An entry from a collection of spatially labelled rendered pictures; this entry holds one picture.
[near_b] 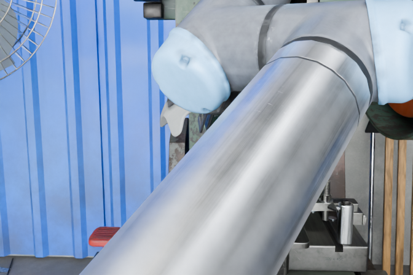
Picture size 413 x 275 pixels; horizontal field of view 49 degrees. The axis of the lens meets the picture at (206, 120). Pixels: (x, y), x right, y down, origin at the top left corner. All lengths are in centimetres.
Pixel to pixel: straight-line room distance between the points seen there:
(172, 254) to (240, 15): 24
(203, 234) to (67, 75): 215
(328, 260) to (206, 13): 77
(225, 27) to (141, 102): 190
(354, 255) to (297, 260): 12
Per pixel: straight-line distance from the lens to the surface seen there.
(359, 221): 119
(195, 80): 38
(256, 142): 23
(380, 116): 129
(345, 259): 108
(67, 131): 238
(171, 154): 139
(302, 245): 88
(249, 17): 38
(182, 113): 66
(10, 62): 139
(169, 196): 21
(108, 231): 98
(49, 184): 250
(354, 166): 241
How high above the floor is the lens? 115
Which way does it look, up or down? 10 degrees down
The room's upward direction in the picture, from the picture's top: straight up
